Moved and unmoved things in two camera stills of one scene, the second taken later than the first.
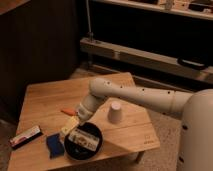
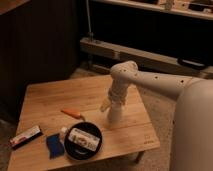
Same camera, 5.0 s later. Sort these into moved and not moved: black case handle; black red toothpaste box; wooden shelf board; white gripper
Moved: white gripper
Not moved: wooden shelf board; black red toothpaste box; black case handle
